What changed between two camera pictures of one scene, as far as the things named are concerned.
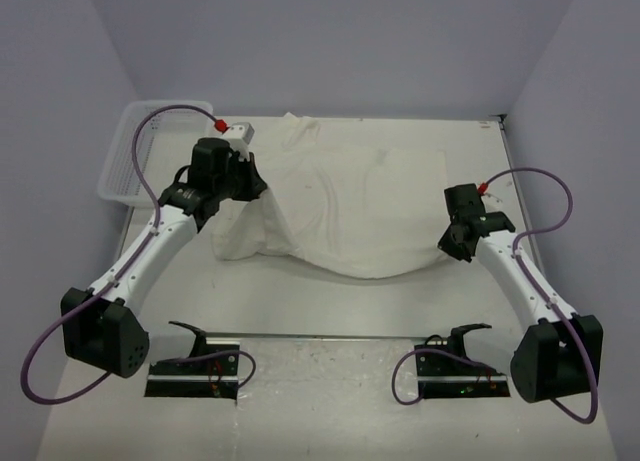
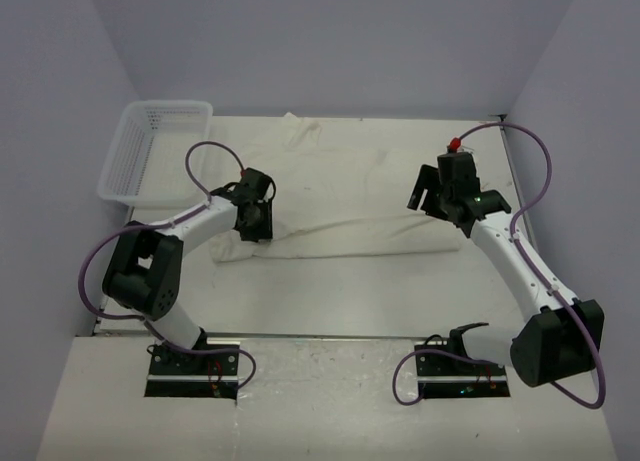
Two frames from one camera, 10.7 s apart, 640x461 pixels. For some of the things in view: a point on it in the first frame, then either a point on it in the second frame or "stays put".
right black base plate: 441,375 stays put
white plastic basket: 167,144 stays put
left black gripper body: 224,183 -> 260,226
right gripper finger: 459,241 -> 427,178
